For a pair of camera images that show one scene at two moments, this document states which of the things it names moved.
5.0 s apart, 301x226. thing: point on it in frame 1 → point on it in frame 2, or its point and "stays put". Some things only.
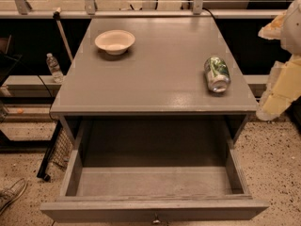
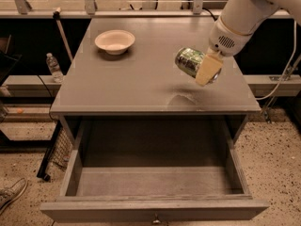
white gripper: x=293 y=28 → x=226 y=39
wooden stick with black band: x=56 y=15 stays put
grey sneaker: x=10 y=194 stays put
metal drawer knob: x=156 y=221 stays put
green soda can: x=217 y=73 → x=188 y=62
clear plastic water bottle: x=55 y=68 stays put
